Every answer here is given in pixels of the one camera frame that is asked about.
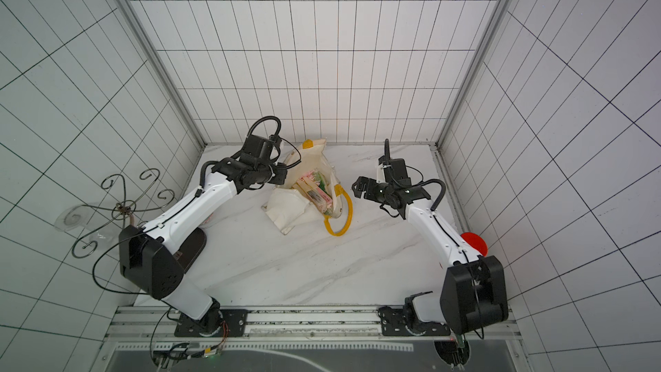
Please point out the black wire ornament stand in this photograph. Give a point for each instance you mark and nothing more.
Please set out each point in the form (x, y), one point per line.
(95, 220)

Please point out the red plastic goblet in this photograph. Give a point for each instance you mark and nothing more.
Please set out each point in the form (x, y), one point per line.
(476, 242)

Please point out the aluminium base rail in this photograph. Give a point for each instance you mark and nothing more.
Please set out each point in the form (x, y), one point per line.
(288, 328)

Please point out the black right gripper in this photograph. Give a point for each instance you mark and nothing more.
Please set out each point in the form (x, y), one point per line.
(369, 188)

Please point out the cream tote bag yellow handles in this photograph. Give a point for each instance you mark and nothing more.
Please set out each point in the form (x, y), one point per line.
(311, 192)

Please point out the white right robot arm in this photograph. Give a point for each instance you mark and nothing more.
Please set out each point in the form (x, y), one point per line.
(473, 295)

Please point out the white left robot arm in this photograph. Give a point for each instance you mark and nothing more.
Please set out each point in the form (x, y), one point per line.
(148, 253)

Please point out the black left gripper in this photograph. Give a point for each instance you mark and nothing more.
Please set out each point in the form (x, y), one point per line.
(281, 174)

